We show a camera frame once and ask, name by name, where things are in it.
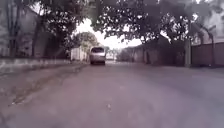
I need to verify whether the silver van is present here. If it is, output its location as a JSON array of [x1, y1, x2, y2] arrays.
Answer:
[[88, 46, 107, 66]]

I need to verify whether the grey asphalt road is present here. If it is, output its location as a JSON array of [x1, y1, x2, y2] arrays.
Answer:
[[0, 61, 224, 128]]

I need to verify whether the row of trees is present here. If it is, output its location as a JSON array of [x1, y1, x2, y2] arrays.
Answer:
[[0, 0, 224, 68]]

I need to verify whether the concrete pole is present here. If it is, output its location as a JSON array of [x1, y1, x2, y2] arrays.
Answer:
[[184, 36, 192, 69]]

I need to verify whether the pale building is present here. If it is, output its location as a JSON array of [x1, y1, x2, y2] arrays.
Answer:
[[0, 6, 54, 58]]

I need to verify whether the white gate wall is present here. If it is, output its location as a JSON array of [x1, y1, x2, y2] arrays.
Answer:
[[69, 46, 90, 63]]

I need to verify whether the long dark boundary wall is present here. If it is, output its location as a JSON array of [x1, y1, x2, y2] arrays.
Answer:
[[117, 41, 224, 68]]

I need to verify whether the low pale kerb wall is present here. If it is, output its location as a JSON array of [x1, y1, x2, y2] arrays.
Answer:
[[0, 58, 72, 70]]

